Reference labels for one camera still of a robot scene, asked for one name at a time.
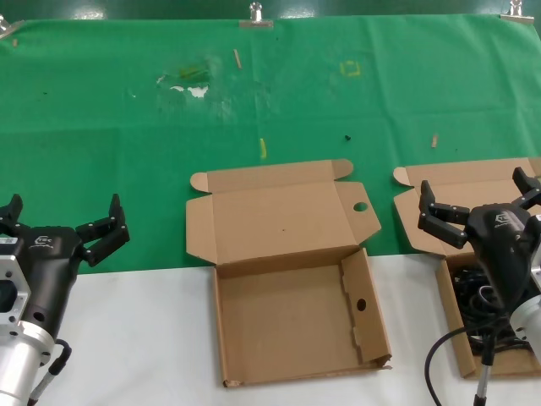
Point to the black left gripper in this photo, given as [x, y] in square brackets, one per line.
[46, 270]

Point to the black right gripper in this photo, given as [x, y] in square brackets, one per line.
[503, 254]

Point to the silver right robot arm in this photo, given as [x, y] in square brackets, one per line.
[528, 317]

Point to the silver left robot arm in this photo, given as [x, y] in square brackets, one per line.
[17, 368]

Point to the cardboard box with round hole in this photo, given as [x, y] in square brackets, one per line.
[287, 321]

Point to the short wooden stick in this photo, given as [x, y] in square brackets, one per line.
[434, 141]

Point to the green table cloth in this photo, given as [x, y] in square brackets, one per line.
[84, 127]

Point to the long wooden stick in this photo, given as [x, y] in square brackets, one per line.
[237, 58]

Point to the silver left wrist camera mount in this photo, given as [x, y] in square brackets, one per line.
[12, 270]

